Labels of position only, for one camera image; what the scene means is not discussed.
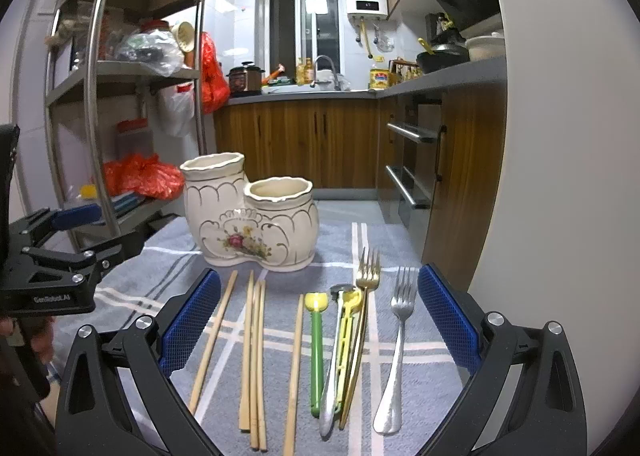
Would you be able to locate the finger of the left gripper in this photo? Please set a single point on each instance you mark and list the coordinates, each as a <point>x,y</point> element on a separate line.
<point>65,220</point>

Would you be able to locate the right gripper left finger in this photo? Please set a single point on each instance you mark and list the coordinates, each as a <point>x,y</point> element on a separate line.
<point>94,416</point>

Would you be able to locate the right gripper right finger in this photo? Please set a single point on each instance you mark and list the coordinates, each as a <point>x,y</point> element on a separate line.
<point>547,413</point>

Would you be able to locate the bamboo chopstick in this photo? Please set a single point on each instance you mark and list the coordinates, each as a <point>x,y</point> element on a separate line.
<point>210,344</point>
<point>262,431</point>
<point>254,436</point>
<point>290,423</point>
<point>244,409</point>

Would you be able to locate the silver metal fork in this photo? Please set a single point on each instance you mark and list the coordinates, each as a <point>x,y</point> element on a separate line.
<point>387,419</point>

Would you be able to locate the silver metal spoon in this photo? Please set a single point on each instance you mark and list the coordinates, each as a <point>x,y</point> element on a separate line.
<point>330,391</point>

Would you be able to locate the gold metal fork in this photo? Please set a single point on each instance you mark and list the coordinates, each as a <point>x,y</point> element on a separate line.
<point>368,279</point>

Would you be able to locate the green yellow tulip spoon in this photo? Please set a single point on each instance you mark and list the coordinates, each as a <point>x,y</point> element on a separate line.
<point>316,303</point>

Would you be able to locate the kitchen faucet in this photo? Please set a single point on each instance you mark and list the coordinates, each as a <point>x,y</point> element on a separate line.
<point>324,73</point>

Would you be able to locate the person left hand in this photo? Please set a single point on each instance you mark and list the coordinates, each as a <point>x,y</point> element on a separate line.
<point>41,339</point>

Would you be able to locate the red plastic bag lower shelf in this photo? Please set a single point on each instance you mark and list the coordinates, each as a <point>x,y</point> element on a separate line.
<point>148,177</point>

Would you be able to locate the metal storage shelf rack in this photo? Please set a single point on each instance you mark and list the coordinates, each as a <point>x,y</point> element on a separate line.
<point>99,78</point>

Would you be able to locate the grey plaid table cloth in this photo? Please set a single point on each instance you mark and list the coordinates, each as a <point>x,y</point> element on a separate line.
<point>170,262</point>

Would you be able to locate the clear plastic bag on shelf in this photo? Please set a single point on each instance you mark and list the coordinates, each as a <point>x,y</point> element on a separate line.
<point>157,49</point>

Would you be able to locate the red plastic bag hanging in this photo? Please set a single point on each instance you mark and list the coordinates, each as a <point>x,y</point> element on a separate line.
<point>215,89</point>

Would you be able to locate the white ceramic double utensil holder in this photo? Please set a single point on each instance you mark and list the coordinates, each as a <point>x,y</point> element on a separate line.
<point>273,222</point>

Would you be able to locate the electric rice cooker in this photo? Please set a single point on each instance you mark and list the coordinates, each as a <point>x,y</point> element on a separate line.
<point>245,80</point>

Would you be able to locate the built-in steel oven drawers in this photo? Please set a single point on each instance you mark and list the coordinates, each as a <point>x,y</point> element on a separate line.
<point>409,174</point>

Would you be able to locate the wooden base cabinets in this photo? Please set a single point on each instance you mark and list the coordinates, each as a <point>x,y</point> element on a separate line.
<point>337,142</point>

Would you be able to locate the window sliding door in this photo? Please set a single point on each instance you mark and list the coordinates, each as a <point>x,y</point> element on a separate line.
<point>297,31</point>

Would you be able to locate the yellow tin can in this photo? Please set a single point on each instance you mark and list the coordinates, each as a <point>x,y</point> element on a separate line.
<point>379,79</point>

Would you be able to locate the white casserole pot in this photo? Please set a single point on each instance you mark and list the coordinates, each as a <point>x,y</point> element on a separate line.
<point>486,46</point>

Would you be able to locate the black wok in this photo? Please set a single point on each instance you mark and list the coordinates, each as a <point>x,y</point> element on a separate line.
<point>440,56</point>

